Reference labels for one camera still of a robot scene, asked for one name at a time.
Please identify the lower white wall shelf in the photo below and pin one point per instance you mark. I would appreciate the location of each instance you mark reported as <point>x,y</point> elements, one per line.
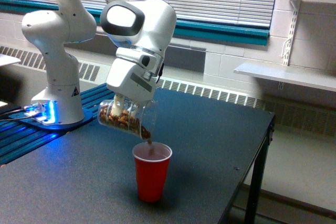
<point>286,74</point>

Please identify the baseboard radiator grille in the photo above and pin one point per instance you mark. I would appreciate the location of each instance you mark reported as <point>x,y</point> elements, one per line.
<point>307,118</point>

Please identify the teal window sill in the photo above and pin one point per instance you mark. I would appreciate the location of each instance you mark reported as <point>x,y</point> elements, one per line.
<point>201,30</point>

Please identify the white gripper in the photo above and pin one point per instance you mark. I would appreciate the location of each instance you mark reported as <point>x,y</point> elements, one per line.
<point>132,76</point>

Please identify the clear cup of nuts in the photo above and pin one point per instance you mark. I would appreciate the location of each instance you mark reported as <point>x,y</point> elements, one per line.
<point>136,119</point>

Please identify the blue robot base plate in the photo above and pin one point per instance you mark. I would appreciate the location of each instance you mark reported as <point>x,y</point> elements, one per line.
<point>62,127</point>

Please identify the white shelf bracket rail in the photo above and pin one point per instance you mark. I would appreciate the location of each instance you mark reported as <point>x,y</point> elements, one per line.
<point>287,46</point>

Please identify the black table leg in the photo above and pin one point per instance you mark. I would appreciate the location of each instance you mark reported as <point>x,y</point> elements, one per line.
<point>257,176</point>

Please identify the red plastic cup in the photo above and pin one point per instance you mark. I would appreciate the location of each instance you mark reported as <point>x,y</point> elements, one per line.
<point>151,166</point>

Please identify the white object at left edge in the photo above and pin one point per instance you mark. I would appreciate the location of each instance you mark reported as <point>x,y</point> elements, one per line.
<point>6,60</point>

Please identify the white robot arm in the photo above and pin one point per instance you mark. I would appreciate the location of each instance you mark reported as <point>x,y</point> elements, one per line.
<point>141,31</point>

